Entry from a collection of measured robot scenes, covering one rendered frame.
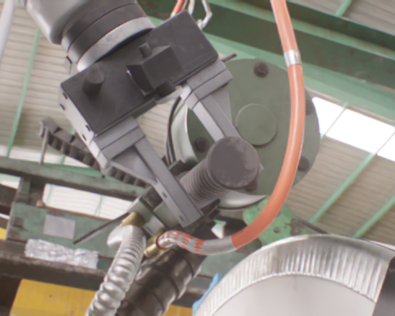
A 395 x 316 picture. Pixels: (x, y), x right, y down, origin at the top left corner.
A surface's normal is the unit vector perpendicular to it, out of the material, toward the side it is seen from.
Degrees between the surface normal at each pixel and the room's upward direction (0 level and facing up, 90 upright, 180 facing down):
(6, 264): 180
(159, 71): 129
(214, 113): 115
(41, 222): 90
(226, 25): 180
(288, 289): 90
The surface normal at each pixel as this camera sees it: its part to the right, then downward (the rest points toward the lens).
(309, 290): -0.94, -0.22
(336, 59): 0.00, 0.77
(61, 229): 0.36, -0.59
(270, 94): 0.26, -0.22
